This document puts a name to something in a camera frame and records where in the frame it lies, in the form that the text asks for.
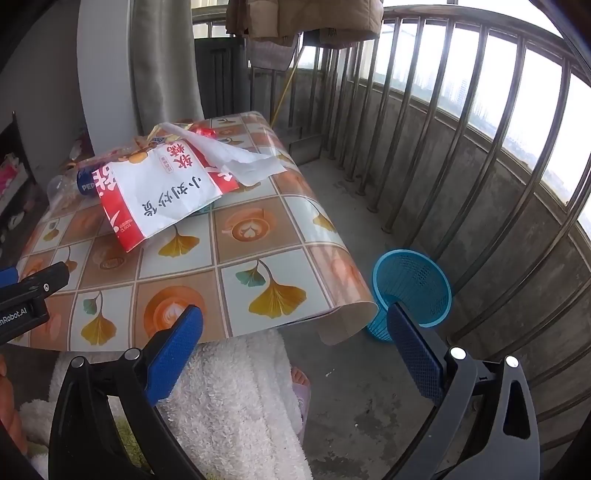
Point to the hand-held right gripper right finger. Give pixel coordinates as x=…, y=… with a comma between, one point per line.
x=415, y=355

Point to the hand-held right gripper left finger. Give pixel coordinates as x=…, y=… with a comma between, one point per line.
x=178, y=350

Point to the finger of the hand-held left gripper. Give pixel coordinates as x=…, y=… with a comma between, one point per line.
x=41, y=281
x=7, y=277

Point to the blue plastic mesh basket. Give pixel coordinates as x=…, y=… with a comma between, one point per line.
x=415, y=277

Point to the red and white snack bag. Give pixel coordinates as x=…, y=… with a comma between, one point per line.
x=166, y=194

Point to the clear red candy wrapper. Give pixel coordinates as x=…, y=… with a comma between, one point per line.
x=205, y=132

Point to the person's left hand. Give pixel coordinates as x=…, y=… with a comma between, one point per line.
x=10, y=410

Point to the white fluffy robe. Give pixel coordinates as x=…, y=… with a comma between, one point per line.
x=240, y=406

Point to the clear plastic bottle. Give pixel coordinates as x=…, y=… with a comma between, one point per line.
x=87, y=184

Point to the person's foot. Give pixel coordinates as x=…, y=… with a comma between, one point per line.
x=300, y=376

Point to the pale purple slipper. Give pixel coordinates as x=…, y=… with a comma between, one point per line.
x=302, y=406

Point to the leaf patterned tablecloth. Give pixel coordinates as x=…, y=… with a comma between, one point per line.
x=258, y=240

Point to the grey metal dustpan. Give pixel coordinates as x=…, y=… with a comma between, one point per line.
x=304, y=150

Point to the grey curtain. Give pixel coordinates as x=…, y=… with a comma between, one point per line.
x=161, y=69

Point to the pink hanging garment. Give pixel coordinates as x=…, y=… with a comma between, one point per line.
x=272, y=53

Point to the dark hanging garment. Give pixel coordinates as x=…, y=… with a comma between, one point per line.
x=332, y=38

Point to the metal balcony railing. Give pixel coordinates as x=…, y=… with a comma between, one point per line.
x=415, y=14

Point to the tan hanging jacket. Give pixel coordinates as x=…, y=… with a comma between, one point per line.
x=300, y=18

